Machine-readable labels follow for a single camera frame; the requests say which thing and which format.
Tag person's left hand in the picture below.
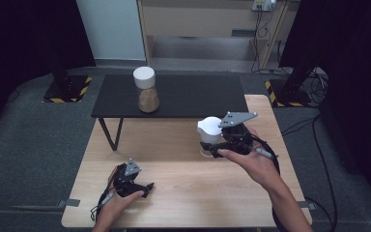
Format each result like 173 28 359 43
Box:
96 190 145 226

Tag glass jar round white lid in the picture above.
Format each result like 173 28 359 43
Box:
132 66 160 114

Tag black desktop shelf riser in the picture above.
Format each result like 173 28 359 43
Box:
90 73 250 153

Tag left hand-held gripper cable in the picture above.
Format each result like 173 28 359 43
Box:
90 167 121 222

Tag black curtain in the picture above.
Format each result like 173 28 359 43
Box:
0 0 97 144
279 0 371 202

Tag person's right hand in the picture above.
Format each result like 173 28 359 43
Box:
217 128 284 191

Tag black stand with striped base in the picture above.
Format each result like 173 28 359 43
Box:
264 59 320 108
43 47 94 104

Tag white panel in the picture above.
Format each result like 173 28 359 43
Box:
75 0 147 62

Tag long black floor cable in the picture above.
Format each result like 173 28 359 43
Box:
281 114 339 232

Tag hanging black cables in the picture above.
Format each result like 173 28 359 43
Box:
250 9 292 75

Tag white power strip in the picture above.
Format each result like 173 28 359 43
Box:
251 0 277 13

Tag white cup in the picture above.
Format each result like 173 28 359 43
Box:
197 116 225 158

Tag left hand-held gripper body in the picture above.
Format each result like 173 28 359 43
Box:
112 157 149 197

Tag right hand-held gripper cable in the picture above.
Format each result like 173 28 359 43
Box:
250 133 286 232

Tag grey tape strip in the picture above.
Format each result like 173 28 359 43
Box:
298 200 317 211
57 198 81 208

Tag tangled cable bundle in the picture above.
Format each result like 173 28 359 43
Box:
308 71 330 106

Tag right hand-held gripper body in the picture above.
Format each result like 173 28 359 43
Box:
219 111 259 155

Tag hand-held gripper cable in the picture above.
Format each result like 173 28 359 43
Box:
90 167 121 222
250 133 286 232

